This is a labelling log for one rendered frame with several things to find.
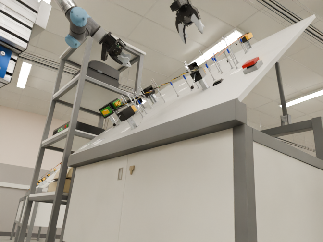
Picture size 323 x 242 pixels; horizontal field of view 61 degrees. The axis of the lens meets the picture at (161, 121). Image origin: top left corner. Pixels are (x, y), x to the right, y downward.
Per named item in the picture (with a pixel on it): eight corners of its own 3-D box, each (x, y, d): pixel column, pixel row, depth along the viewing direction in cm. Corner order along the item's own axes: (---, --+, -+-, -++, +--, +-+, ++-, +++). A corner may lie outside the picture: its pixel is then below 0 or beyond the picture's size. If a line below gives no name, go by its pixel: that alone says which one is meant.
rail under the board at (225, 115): (235, 119, 75) (235, 97, 78) (66, 166, 162) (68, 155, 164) (247, 125, 79) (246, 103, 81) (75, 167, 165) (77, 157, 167)
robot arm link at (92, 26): (72, 25, 144) (81, 15, 148) (89, 40, 148) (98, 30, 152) (76, 18, 138) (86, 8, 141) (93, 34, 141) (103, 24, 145)
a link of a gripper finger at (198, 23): (212, 30, 117) (199, 17, 120) (205, 27, 112) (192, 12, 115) (207, 36, 118) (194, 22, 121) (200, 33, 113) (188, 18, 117)
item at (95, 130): (69, 128, 179) (71, 118, 182) (50, 138, 205) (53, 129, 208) (113, 140, 198) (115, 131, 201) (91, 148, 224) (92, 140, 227)
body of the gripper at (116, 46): (122, 52, 146) (105, 35, 142) (113, 61, 151) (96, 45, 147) (127, 45, 152) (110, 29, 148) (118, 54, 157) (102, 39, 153)
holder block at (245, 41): (242, 51, 167) (235, 38, 165) (255, 45, 157) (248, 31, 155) (237, 54, 165) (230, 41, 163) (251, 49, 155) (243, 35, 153)
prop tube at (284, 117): (287, 120, 129) (278, 61, 137) (281, 122, 131) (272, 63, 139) (291, 121, 131) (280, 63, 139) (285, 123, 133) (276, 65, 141)
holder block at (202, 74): (194, 82, 117) (189, 74, 116) (198, 78, 121) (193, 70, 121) (202, 78, 114) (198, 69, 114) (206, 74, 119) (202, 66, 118)
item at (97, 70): (82, 76, 196) (87, 53, 203) (68, 86, 212) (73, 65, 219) (118, 91, 214) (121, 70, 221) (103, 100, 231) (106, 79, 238)
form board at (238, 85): (72, 157, 165) (70, 154, 165) (168, 88, 232) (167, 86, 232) (240, 102, 79) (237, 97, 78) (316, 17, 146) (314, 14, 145)
